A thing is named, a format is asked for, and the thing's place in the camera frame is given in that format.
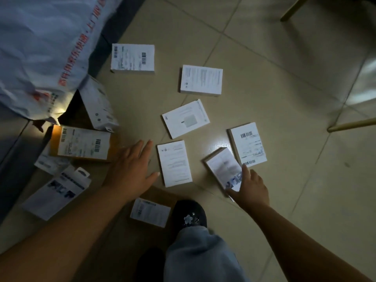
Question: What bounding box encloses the person's right hand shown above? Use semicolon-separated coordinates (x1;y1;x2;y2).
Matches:
226;164;270;214

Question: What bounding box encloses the person's left hand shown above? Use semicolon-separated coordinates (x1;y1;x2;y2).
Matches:
102;140;161;203

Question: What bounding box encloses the white box with photo print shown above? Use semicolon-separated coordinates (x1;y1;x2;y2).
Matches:
204;147;244;202

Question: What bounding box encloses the person's left forearm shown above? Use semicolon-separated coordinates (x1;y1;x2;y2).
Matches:
0;186;133;282

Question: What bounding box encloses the person's right forearm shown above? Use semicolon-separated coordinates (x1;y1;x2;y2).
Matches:
245;202;374;282

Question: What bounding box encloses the white box with fine text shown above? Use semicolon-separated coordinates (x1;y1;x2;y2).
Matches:
179;65;223;97
157;140;193;188

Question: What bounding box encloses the flat brown cardboard box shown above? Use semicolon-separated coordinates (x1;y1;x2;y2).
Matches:
129;186;184;230

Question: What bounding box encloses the black shoe with flower charm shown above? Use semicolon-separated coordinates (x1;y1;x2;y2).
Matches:
171;200;208;234

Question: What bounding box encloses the white box with barcode label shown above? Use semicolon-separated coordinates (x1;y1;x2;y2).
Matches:
227;122;268;168
110;43;155;74

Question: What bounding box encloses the white box with charger picture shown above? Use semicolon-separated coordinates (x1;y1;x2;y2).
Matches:
162;99;211;140

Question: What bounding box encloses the tall white product box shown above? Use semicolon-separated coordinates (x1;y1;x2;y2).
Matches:
79;74;120;133

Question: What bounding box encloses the person's blue jeans leg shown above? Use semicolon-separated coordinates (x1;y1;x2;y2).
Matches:
163;225;251;282

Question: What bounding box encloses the small white flat packet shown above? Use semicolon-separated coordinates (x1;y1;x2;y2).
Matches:
34;145;71;175

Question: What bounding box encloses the white hang-tab product box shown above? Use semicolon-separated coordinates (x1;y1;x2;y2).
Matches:
22;165;92;221

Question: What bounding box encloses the large white courier bag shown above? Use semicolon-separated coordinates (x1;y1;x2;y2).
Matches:
0;0;125;126

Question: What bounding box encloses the wooden chair leg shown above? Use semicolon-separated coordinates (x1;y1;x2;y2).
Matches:
280;0;311;22
327;117;376;133

